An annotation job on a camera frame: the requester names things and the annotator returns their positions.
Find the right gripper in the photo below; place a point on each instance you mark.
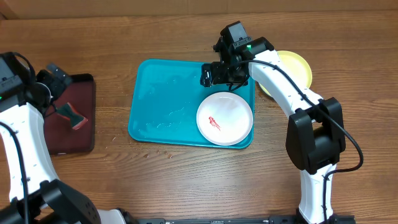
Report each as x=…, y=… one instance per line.
x=216, y=71

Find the black and maroon tray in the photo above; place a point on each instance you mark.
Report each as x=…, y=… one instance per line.
x=60, y=137

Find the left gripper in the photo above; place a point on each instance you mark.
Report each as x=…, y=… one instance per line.
x=44, y=74

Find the green and red sponge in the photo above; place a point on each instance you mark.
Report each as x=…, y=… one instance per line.
x=68, y=112

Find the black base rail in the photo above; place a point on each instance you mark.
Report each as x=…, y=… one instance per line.
x=276, y=219

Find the teal plastic serving tray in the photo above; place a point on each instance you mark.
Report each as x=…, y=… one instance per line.
x=166, y=98

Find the white plate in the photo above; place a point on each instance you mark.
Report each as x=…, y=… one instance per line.
x=224, y=119

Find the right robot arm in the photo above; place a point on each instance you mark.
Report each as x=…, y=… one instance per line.
x=315, y=133

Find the green rimmed plate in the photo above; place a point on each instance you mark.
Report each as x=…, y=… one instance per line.
x=297, y=67

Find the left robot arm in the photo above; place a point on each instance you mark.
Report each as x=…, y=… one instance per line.
x=37, y=195

